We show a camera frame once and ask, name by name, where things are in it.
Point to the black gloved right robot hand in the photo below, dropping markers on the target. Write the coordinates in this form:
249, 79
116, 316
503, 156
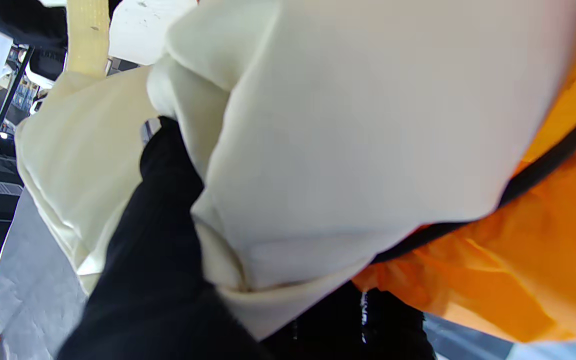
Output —
28, 20

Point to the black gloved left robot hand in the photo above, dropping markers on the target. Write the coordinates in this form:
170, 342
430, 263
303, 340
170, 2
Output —
153, 280

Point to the cream canvas backpack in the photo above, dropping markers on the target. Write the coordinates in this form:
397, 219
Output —
343, 125

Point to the orange rain cover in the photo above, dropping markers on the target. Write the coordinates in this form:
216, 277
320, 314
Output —
543, 250

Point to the black metal stand pole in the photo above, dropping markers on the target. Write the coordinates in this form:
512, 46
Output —
0, 122

